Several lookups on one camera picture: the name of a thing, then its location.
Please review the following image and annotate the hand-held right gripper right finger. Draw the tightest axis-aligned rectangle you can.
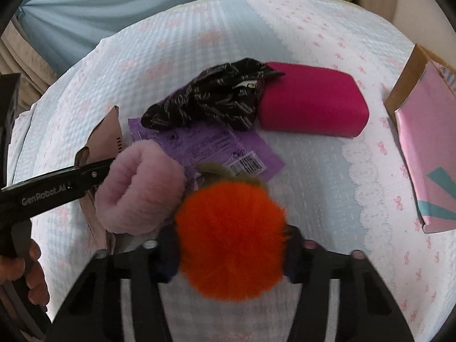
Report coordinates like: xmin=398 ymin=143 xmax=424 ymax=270
xmin=285 ymin=224 xmax=416 ymax=342

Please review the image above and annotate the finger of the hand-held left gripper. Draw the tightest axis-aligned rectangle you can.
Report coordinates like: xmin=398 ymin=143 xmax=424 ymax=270
xmin=72 ymin=157 xmax=118 ymax=194

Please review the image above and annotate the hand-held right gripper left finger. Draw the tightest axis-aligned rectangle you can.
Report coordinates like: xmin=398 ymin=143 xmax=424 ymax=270
xmin=46 ymin=226 xmax=182 ymax=342

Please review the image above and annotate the pink fluffy scrunchie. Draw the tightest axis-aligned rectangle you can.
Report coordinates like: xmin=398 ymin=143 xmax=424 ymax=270
xmin=94 ymin=140 xmax=186 ymax=236

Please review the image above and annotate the orange fluffy pompom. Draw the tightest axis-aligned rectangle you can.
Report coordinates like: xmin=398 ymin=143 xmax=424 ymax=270
xmin=174 ymin=162 xmax=288 ymax=302

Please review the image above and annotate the person's left hand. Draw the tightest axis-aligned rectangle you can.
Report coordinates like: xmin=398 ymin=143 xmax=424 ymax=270
xmin=0 ymin=238 xmax=50 ymax=308

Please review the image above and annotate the brown paper bag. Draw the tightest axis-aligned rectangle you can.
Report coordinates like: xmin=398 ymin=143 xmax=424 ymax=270
xmin=74 ymin=106 xmax=126 ymax=253

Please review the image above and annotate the white and blue bedsheet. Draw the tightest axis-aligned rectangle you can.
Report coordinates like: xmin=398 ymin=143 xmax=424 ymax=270
xmin=7 ymin=0 xmax=456 ymax=342

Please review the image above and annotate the purple plastic packet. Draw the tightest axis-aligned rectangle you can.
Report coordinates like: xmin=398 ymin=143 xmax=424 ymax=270
xmin=128 ymin=117 xmax=286 ymax=190

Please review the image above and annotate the beige curtain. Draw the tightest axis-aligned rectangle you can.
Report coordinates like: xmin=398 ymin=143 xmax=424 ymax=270
xmin=0 ymin=18 xmax=58 ymax=105

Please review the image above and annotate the black patterned cloth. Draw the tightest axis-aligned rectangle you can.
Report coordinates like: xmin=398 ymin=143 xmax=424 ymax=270
xmin=141 ymin=58 xmax=286 ymax=132

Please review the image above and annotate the magenta folded cloth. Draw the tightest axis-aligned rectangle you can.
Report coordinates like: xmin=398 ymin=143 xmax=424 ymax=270
xmin=257 ymin=62 xmax=370 ymax=139

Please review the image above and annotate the light blue curtain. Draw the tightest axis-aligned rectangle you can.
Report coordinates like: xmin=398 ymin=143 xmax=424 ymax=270
xmin=14 ymin=0 xmax=275 ymax=76

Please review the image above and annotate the cardboard box with pink lining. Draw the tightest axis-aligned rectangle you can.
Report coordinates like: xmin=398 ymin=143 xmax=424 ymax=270
xmin=385 ymin=44 xmax=456 ymax=234

